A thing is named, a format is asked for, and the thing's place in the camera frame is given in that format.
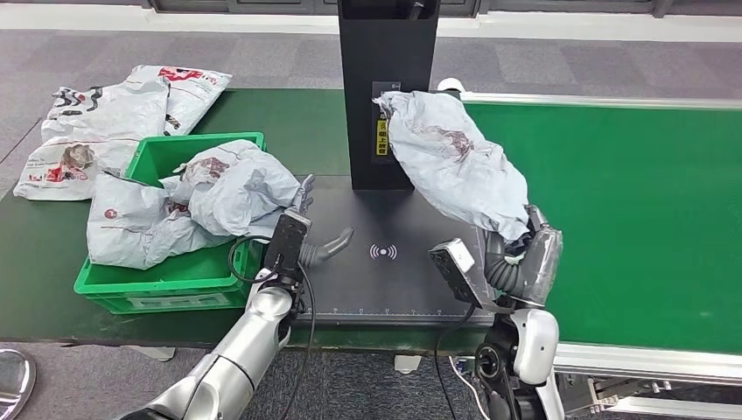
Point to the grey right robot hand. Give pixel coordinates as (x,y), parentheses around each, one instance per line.
(536,266)

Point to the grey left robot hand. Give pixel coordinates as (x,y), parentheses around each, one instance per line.
(324,249)

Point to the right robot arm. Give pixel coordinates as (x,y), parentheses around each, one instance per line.
(522,359)

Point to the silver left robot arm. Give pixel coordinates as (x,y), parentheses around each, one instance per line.
(232,359)

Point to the black inbound scanner machine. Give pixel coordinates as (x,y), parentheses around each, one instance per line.
(371,52)

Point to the small green circuit board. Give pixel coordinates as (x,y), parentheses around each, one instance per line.
(464,366)

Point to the white table foot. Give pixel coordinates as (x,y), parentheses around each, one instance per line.
(148,352)
(407,363)

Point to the green plastic crate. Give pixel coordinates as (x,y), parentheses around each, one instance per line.
(174,287)

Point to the white courier bag red print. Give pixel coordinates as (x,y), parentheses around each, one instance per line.
(194,95)

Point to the white courier bag black print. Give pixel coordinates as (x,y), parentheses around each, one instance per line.
(116,116)

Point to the dark framed glass partition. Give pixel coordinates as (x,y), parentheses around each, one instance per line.
(261,6)

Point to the white courier bag brown picture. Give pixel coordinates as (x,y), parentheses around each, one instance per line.
(58,174)

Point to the shiny silver robot shell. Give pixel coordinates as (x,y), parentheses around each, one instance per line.
(14,382)

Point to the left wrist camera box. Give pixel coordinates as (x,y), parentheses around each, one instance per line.
(285,243)

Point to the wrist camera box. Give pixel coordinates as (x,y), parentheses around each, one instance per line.
(285,243)
(458,269)

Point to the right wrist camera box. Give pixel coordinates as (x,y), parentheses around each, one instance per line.
(458,269)

